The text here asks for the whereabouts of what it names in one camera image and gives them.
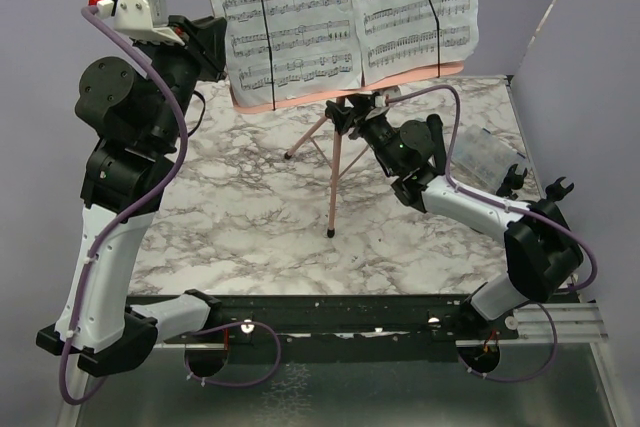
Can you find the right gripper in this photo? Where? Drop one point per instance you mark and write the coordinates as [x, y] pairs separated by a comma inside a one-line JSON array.
[[345, 120]]

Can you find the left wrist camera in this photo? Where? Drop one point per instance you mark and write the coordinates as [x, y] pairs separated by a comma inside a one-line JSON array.
[[144, 21]]

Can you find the sheet music page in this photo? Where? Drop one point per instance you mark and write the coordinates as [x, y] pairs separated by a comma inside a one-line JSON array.
[[396, 36], [281, 50]]

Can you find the pink music stand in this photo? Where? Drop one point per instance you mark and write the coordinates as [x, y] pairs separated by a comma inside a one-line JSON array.
[[389, 84]]

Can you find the clear plastic parts box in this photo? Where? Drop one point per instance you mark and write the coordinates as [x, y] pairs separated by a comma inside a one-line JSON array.
[[484, 156]]

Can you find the black mounting rail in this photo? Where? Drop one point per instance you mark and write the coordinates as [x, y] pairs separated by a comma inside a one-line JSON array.
[[309, 329]]

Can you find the black stand of white microphone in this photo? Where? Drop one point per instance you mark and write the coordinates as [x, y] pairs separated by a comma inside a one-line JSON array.
[[512, 182]]

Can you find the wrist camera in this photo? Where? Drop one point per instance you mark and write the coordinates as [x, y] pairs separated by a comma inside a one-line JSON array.
[[384, 99], [144, 21]]

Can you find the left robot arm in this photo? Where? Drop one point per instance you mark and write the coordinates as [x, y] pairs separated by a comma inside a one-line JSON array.
[[142, 137]]

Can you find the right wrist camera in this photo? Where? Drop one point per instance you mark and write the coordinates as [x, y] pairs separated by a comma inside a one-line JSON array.
[[384, 99]]

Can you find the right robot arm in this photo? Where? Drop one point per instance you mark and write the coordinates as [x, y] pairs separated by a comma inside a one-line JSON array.
[[541, 253]]

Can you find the black microphone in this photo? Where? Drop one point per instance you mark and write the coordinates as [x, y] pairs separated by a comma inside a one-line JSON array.
[[435, 126]]

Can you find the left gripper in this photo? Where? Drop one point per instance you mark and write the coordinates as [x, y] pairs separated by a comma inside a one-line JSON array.
[[205, 44]]

